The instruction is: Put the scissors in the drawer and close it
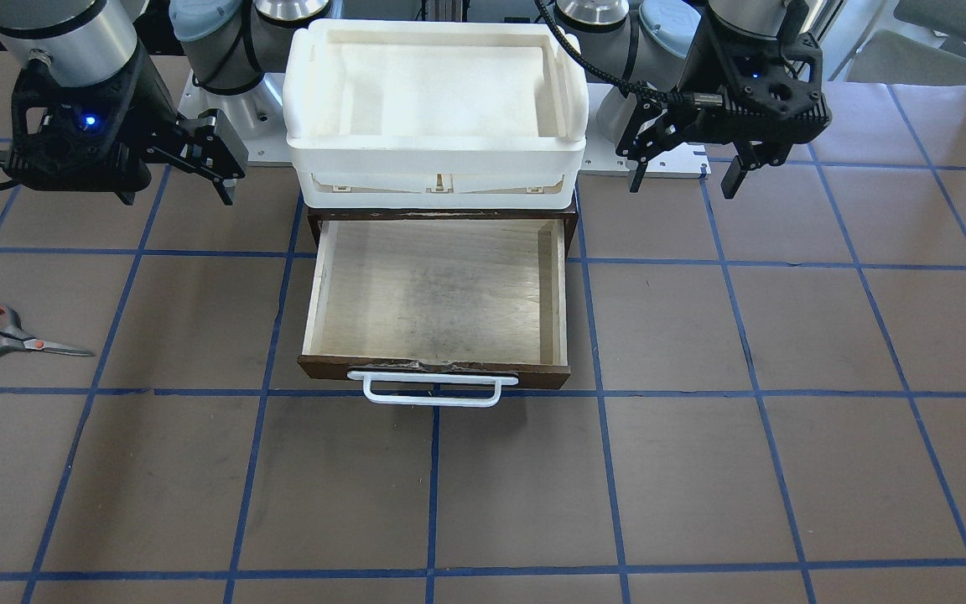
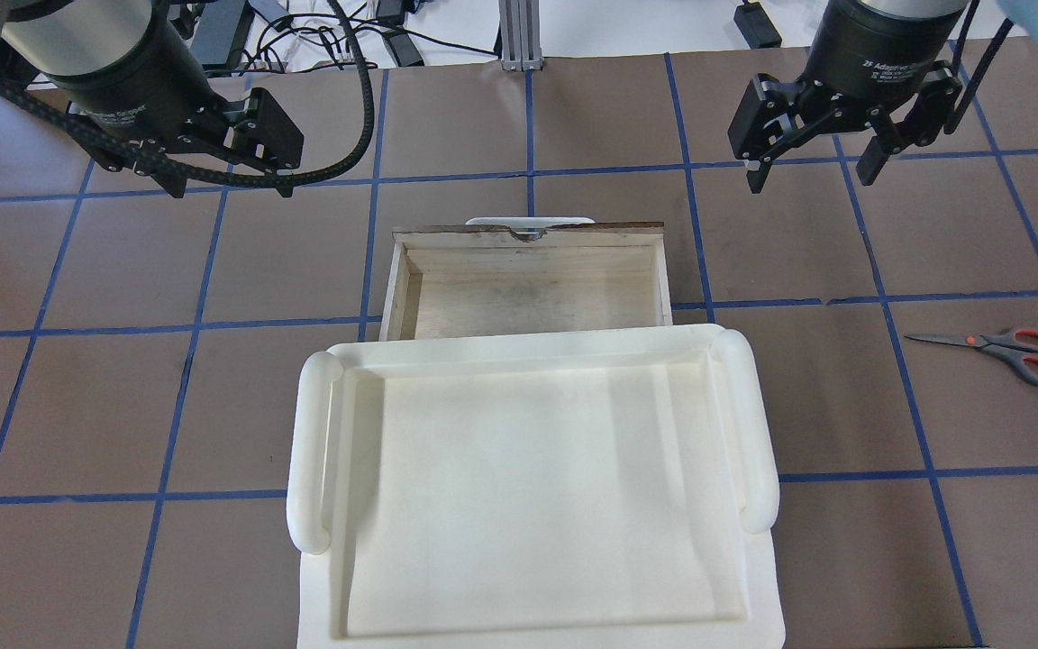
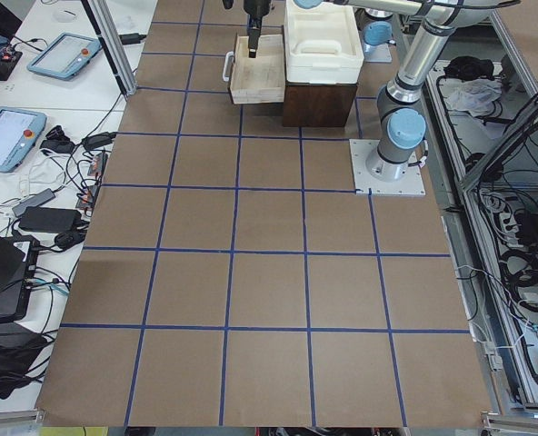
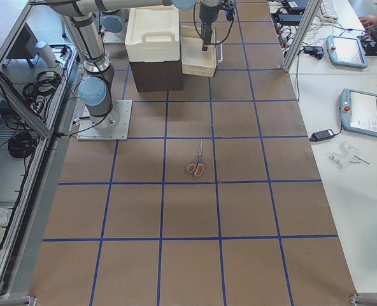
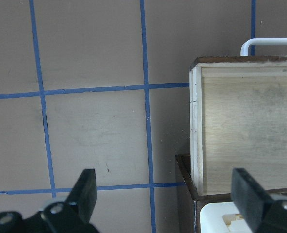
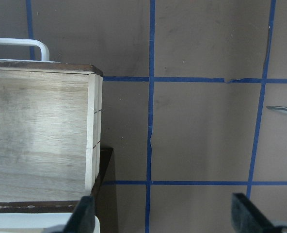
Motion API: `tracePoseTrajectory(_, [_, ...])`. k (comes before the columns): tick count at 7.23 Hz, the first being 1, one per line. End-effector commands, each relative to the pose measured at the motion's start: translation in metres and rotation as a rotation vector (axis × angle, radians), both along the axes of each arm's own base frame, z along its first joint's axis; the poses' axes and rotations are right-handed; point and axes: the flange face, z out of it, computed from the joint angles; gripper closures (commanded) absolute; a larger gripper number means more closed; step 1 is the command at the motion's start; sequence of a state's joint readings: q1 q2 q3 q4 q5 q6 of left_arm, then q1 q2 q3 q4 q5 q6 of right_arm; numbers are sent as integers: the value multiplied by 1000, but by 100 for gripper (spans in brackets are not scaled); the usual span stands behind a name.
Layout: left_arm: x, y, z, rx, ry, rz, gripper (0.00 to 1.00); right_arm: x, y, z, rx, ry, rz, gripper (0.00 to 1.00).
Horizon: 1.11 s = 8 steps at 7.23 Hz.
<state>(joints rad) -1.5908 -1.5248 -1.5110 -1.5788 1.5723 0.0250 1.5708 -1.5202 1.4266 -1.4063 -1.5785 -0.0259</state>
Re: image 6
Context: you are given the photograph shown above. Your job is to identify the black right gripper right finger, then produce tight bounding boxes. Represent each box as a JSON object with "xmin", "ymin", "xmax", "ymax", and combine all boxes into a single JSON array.
[{"xmin": 231, "ymin": 193, "xmax": 287, "ymax": 233}]

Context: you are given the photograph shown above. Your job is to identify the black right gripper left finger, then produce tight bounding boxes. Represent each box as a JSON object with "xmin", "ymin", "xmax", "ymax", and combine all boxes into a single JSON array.
[{"xmin": 45, "ymin": 196, "xmax": 96, "ymax": 233}]

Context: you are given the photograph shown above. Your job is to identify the red grey scissors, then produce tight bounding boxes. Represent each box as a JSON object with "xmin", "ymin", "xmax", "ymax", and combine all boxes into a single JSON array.
[{"xmin": 266, "ymin": 106, "xmax": 287, "ymax": 114}]

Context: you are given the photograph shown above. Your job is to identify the wooden drawer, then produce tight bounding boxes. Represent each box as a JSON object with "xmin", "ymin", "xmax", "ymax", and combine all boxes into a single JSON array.
[{"xmin": 0, "ymin": 60, "xmax": 103, "ymax": 214}]

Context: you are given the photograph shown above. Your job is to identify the white drawer handle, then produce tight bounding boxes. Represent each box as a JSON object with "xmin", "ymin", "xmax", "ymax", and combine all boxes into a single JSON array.
[{"xmin": 0, "ymin": 38, "xmax": 50, "ymax": 62}]

